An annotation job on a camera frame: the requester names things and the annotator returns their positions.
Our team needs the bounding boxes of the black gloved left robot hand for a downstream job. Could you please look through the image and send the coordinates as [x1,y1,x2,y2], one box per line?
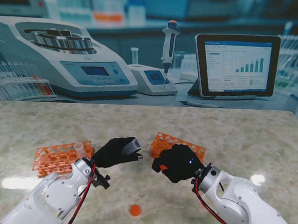
[91,135,145,170]

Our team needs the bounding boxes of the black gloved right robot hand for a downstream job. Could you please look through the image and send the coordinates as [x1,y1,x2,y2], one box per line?
[151,142,205,185]

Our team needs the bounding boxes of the clear plastic test tube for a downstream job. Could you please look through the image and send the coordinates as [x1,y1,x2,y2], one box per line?
[121,137,142,155]
[73,142,86,161]

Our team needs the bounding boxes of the orange test tube rack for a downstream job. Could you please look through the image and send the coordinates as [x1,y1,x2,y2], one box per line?
[31,138,95,181]
[149,131,207,162]

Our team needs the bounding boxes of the printed laboratory backdrop poster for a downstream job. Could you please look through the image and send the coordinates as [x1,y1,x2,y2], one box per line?
[0,0,298,123]

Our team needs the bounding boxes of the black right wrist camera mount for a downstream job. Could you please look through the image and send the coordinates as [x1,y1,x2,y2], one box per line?
[190,162,212,186]

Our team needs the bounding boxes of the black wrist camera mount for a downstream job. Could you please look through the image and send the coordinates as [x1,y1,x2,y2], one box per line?
[92,169,111,190]
[190,162,212,186]

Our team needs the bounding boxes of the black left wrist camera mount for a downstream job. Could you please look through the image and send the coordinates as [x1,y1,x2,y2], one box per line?
[92,169,111,190]

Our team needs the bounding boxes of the red left arm cable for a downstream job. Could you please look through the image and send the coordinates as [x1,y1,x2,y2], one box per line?
[63,161,98,224]

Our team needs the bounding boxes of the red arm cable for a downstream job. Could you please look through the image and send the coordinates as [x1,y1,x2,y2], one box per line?
[63,161,98,224]
[192,178,241,224]

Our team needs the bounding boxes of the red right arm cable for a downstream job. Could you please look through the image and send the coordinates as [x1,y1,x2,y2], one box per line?
[192,178,241,224]

